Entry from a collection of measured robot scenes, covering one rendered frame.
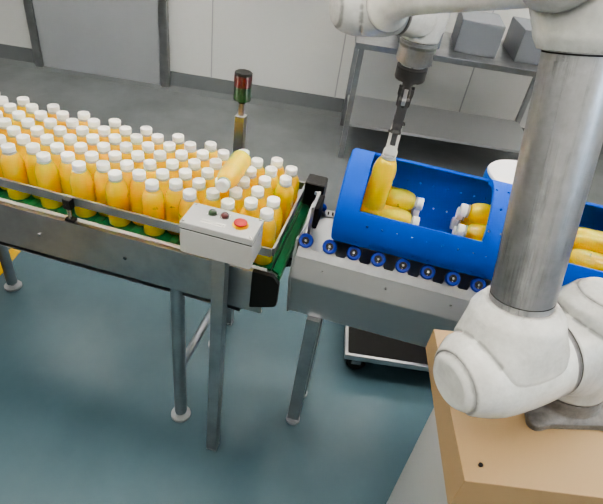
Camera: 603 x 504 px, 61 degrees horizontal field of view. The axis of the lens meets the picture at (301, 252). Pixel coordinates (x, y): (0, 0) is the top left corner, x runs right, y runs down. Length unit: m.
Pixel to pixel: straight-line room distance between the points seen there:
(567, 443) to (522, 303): 0.36
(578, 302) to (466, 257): 0.53
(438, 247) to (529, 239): 0.67
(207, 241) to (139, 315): 1.34
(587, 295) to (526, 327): 0.19
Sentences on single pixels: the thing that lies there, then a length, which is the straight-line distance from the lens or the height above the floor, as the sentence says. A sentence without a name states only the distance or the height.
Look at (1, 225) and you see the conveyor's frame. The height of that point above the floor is 0.81.
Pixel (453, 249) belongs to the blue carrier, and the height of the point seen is 1.09.
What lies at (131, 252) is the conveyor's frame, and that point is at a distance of 1.67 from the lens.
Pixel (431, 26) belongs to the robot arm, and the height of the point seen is 1.62.
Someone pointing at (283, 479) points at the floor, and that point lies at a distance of 2.14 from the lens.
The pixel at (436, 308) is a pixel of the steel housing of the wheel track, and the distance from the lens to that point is 1.60.
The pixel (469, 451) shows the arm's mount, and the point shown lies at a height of 1.09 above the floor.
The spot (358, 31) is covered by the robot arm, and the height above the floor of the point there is 1.61.
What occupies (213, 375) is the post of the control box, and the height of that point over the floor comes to 0.47.
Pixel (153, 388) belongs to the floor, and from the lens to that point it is 2.35.
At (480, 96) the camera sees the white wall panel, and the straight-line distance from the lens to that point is 5.04.
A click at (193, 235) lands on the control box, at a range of 1.36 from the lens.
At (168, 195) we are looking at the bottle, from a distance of 1.56.
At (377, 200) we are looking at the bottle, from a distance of 1.45.
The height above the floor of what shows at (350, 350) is 0.15.
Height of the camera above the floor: 1.89
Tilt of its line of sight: 38 degrees down
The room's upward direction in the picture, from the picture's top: 9 degrees clockwise
